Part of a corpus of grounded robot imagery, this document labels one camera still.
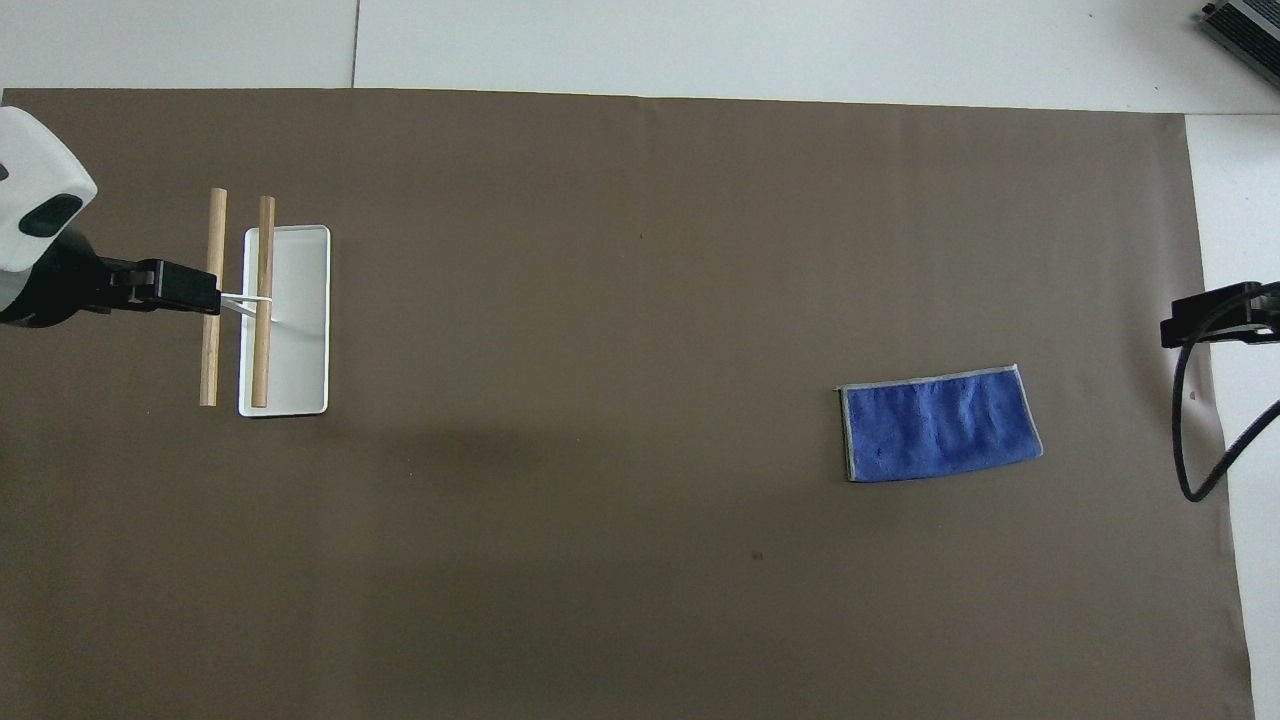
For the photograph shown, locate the white towel rack wooden bars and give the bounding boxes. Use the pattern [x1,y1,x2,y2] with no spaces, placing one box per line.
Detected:
[198,187,332,419]

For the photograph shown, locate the blue towel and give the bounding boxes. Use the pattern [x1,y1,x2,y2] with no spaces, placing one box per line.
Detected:
[835,364,1046,485]

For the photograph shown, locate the black cable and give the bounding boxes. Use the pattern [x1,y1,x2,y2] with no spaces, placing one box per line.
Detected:
[1170,282,1280,504]

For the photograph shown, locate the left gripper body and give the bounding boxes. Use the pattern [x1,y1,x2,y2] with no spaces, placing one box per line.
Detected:
[0,228,107,330]

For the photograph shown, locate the grey metal device box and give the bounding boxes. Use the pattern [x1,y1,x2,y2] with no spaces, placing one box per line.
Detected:
[1199,0,1280,88]

